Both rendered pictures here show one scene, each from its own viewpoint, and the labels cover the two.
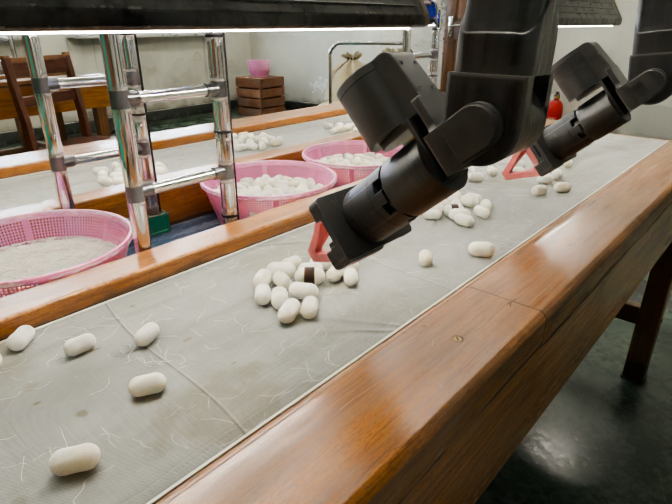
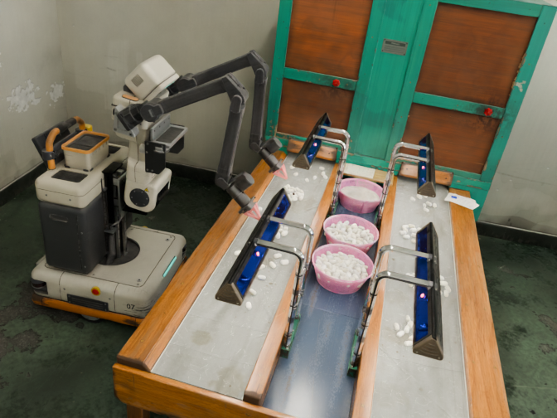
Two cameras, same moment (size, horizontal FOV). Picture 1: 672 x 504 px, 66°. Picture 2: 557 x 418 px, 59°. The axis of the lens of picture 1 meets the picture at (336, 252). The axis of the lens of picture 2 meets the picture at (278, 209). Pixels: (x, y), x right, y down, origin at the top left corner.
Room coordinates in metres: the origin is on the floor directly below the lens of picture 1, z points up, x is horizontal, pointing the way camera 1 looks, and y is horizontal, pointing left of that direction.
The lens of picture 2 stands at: (2.54, -1.20, 1.99)
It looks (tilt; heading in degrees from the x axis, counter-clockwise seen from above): 30 degrees down; 149
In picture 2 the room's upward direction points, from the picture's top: 8 degrees clockwise
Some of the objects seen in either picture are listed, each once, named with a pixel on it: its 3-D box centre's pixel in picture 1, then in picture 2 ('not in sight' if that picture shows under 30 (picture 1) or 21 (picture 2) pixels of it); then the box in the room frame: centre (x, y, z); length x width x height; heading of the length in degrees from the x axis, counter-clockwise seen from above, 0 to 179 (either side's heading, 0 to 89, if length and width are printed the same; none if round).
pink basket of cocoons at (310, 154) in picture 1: (358, 171); (341, 270); (1.20, -0.05, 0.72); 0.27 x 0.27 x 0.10
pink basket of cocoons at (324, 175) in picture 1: (270, 199); (349, 237); (0.99, 0.13, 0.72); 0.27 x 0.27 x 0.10
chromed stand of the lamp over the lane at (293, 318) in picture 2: not in sight; (276, 285); (1.39, -0.49, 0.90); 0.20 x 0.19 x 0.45; 139
